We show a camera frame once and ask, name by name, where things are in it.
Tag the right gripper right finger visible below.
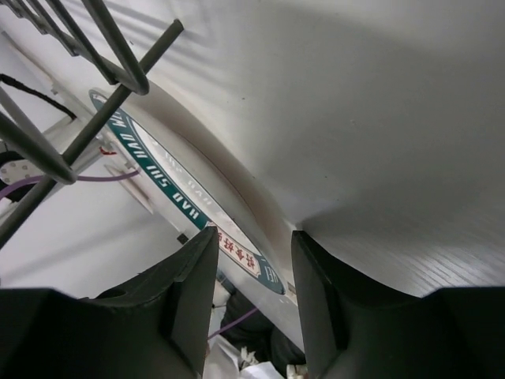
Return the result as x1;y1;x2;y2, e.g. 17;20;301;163
291;231;504;378

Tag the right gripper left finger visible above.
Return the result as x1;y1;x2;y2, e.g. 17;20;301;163
1;227;219;378

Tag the white plate teal rim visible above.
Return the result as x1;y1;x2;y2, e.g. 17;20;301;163
99;94;288;295

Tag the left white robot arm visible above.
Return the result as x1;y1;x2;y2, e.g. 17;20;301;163
1;73;91;202

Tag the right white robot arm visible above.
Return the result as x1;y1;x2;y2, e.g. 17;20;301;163
1;227;504;378

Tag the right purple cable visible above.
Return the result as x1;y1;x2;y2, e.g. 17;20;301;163
207;306;260;340

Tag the purple cable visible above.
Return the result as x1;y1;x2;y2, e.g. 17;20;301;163
207;306;260;340
0;169;140;205

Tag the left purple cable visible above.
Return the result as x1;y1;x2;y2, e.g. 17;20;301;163
0;169;140;205

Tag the grey wire dish rack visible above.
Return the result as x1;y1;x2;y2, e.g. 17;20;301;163
0;0;185;250

